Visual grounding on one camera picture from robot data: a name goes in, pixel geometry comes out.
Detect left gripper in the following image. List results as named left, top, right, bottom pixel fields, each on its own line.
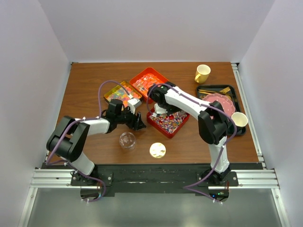
left=116, top=106, right=146, bottom=131

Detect red lollipop tin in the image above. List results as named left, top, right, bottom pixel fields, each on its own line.
left=146, top=108, right=190, bottom=139

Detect clear glass jar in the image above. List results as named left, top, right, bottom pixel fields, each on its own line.
left=119, top=132, right=136, bottom=150

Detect black tray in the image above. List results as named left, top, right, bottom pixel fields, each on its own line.
left=196, top=84, right=247, bottom=136

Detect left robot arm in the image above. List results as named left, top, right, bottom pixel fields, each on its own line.
left=46, top=98, right=146, bottom=185

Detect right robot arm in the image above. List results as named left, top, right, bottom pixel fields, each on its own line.
left=148, top=82, right=237, bottom=188

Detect orange candy tin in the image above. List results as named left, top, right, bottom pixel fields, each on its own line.
left=129, top=67, right=168, bottom=101

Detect black gummy candy tin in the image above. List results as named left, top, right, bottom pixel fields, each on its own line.
left=103, top=81, right=143, bottom=107

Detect gold round lid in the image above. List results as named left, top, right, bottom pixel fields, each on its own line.
left=149, top=142, right=166, bottom=159

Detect yellow mug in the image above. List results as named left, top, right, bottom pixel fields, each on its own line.
left=195, top=64, right=211, bottom=84

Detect pink dotted plate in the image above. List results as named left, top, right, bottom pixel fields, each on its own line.
left=202, top=93, right=236, bottom=117

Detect gold chopsticks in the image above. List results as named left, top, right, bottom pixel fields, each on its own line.
left=197, top=89, right=227, bottom=95

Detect gold fork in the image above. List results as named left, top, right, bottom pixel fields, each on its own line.
left=219, top=87, right=233, bottom=97

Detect dark green cup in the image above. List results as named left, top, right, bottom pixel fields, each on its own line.
left=231, top=112, right=248, bottom=128

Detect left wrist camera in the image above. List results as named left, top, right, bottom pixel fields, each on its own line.
left=127, top=95, right=142, bottom=113

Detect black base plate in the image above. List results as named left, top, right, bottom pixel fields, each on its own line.
left=71, top=163, right=263, bottom=199

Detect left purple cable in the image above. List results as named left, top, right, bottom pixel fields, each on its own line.
left=45, top=80, right=133, bottom=202

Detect purple cable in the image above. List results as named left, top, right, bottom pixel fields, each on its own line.
left=45, top=80, right=133, bottom=202
left=145, top=83, right=237, bottom=201

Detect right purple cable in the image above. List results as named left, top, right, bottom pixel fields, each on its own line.
left=145, top=83, right=237, bottom=201

